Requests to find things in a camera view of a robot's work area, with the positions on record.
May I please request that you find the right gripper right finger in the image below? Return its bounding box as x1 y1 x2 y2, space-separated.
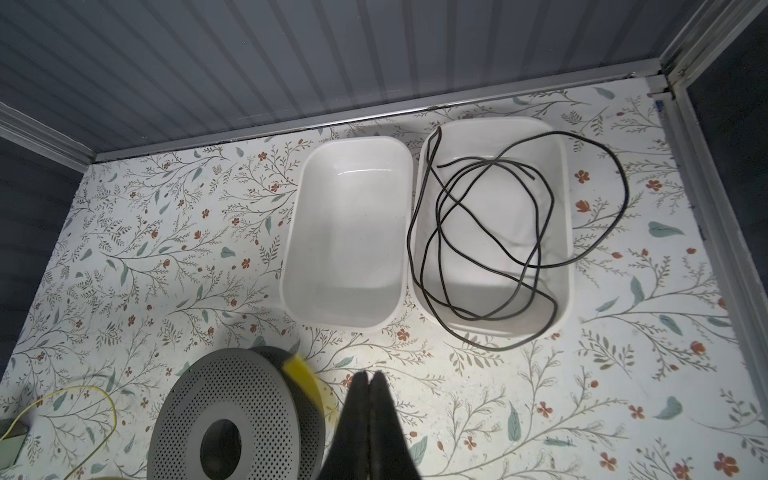
369 371 421 480

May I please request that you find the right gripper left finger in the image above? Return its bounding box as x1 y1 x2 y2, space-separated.
318 371 369 480

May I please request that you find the yellow cable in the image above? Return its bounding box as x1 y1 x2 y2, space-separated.
0 352 328 480

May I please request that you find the dark grey cable spool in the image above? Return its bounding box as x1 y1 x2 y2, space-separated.
147 346 325 479

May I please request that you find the left white tray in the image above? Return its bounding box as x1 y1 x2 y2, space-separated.
279 136 414 332

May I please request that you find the white tray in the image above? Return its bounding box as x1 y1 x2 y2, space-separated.
408 117 574 342
279 136 414 332

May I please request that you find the right white tray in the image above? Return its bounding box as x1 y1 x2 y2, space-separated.
408 117 574 342

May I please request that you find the black cable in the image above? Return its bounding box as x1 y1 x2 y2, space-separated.
406 124 631 353

